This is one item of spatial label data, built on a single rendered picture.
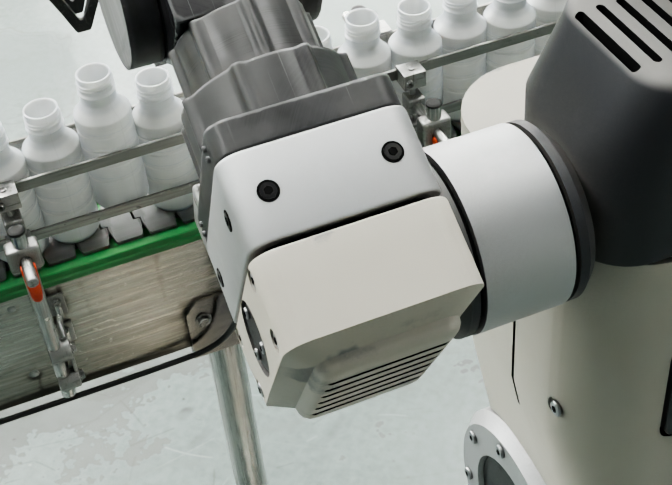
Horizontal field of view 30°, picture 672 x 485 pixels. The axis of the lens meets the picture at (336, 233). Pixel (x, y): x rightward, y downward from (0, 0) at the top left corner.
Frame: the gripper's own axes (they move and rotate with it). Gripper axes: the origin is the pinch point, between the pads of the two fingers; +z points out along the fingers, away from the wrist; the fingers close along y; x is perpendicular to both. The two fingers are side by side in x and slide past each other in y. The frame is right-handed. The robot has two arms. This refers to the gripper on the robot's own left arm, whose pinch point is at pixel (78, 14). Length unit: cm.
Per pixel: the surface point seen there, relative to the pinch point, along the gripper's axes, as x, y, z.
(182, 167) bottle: 6.6, 3.4, 19.6
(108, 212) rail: -2.3, 4.6, 21.5
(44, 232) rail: -9.3, 4.6, 21.6
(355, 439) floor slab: 36, -32, 126
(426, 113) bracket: 32.2, 10.9, 16.0
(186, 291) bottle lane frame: 3.8, 6.6, 34.6
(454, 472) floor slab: 49, -17, 126
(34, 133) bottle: -7.3, 1.7, 11.1
